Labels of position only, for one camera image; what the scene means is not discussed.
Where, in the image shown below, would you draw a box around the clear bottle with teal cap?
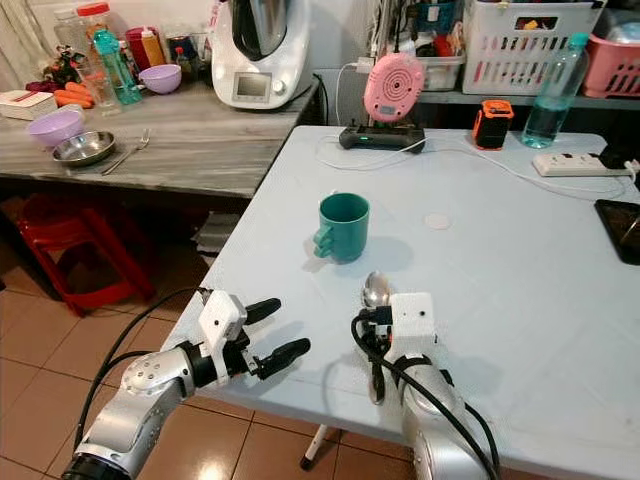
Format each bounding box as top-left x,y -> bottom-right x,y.
522,32 -> 590,150

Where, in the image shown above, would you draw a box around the clear jar with red lid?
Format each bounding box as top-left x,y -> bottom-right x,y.
76,2 -> 113,81

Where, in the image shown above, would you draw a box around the dark jar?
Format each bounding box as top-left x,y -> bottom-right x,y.
166,35 -> 201,81

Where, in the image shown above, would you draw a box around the red plastic stool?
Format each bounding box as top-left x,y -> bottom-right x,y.
17,195 -> 156,316

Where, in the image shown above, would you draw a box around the steel bowl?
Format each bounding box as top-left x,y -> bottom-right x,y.
52,131 -> 118,168

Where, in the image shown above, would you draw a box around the clear plastic container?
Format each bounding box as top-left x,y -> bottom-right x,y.
420,55 -> 466,93

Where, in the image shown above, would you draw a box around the stack of grey papers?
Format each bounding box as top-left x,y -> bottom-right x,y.
195,210 -> 241,256

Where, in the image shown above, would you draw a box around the black flat tablet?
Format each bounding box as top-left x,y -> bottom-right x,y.
594,199 -> 640,266

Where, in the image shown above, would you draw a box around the teal drinking bottle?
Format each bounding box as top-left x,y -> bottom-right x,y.
93,29 -> 143,106

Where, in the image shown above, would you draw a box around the white plastic basket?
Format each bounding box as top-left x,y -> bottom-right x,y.
463,0 -> 606,97

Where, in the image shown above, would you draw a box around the pink round device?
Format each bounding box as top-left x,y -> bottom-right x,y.
363,52 -> 426,124

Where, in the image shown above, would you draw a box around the black base with green light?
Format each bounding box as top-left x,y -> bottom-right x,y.
339,123 -> 427,153

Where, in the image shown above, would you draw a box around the metal spoon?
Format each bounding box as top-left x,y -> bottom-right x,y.
363,271 -> 396,406

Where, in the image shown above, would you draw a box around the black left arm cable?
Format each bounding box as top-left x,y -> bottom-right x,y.
73,287 -> 211,471

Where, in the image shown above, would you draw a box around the small dark decorative plant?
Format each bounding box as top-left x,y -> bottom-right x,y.
43,46 -> 86,89

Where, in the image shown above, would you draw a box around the white flat box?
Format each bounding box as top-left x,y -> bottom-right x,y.
0,89 -> 59,121

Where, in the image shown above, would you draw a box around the black plug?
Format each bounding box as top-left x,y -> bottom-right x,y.
600,143 -> 640,171

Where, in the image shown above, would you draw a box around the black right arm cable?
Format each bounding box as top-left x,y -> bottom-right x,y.
350,310 -> 501,480

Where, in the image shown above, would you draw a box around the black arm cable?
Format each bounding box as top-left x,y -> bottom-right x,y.
73,287 -> 211,471
350,310 -> 501,480

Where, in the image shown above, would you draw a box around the red canister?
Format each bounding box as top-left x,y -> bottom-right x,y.
125,27 -> 167,71

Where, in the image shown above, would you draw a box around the orange carrots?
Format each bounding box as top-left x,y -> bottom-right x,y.
54,83 -> 96,109

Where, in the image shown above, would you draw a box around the white table leg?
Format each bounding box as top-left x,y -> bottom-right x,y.
300,425 -> 343,471

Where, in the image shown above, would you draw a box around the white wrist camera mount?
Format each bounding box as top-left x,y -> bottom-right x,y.
198,289 -> 250,361
387,292 -> 437,363

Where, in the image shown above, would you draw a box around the purple plastic bowl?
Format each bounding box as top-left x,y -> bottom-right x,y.
139,65 -> 183,95

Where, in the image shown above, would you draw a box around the metal fork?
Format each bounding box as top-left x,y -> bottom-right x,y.
102,128 -> 153,177

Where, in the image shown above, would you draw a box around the teal mug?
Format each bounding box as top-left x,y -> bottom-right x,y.
313,192 -> 371,265

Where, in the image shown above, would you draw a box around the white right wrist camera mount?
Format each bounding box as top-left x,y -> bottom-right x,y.
387,292 -> 437,363

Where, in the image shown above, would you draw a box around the thin white cable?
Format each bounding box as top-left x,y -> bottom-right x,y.
315,135 -> 640,201

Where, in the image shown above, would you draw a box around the white kitchen machine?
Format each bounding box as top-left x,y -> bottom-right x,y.
211,0 -> 309,109

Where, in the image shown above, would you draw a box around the pink plastic basket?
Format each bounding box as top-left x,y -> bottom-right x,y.
582,33 -> 640,99

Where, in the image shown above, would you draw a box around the pale purple bowl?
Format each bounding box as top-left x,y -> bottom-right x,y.
27,109 -> 85,151

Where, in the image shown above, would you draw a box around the white power strip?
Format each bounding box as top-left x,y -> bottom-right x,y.
532,152 -> 636,179

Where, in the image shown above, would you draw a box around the orange and black device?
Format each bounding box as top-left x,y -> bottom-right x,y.
473,99 -> 515,151

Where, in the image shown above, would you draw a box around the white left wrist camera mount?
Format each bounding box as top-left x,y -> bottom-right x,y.
198,289 -> 250,361

